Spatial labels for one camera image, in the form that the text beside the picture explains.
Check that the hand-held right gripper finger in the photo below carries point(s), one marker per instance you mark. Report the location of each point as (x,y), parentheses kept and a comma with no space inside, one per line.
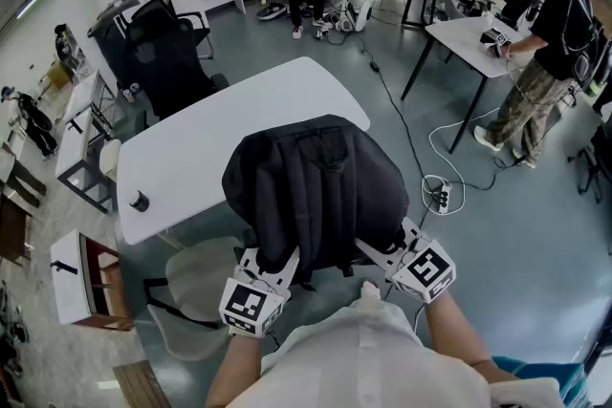
(375,255)
(408,231)

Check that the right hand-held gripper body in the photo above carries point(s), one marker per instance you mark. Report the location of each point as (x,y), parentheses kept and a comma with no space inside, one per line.
(423,272)

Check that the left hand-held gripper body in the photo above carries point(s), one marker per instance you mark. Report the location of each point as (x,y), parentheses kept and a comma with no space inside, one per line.
(251,306)

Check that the black backpack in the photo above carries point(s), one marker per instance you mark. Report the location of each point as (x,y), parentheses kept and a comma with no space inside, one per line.
(325,196)

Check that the person's right forearm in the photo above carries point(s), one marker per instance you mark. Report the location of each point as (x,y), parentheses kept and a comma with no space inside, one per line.
(454,334)

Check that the person's left forearm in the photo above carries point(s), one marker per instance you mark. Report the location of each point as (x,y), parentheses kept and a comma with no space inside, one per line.
(234,372)

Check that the white power strip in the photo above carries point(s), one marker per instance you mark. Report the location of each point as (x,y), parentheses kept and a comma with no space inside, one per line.
(443,198)

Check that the person's white shirt torso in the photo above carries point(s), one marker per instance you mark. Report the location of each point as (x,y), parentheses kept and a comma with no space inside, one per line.
(363,363)

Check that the black round knob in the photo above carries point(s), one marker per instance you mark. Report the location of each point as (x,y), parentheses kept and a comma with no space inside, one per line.
(139,201)

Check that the wooden board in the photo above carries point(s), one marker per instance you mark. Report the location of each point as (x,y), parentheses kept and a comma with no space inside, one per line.
(138,387)

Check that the teal cushioned seat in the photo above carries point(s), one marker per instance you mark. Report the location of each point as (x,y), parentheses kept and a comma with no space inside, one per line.
(540,377)

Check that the cream round stool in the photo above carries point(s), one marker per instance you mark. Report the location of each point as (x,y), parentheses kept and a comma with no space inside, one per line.
(111,157)

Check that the white cabinet with wooden drawers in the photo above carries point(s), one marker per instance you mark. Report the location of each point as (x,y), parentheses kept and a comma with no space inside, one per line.
(67,282)

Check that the black high-back mesh office chair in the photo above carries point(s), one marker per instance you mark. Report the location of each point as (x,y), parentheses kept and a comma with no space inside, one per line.
(167,67)

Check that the white floor fan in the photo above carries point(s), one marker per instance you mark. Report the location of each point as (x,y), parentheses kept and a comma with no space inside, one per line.
(354,16)

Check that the black chair with chrome legs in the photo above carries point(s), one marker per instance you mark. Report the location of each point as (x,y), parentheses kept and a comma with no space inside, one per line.
(196,26)

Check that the dark wooden cabinet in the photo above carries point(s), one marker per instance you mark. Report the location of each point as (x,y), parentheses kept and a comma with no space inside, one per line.
(12,229)

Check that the black oval case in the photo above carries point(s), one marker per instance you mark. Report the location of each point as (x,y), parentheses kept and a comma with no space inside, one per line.
(271,11)

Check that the cream chair with black frame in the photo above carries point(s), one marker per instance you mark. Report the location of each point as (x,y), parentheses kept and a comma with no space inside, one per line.
(201,272)

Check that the white desk with black frame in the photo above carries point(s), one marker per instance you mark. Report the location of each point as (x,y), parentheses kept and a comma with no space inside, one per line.
(83,91)
(74,143)

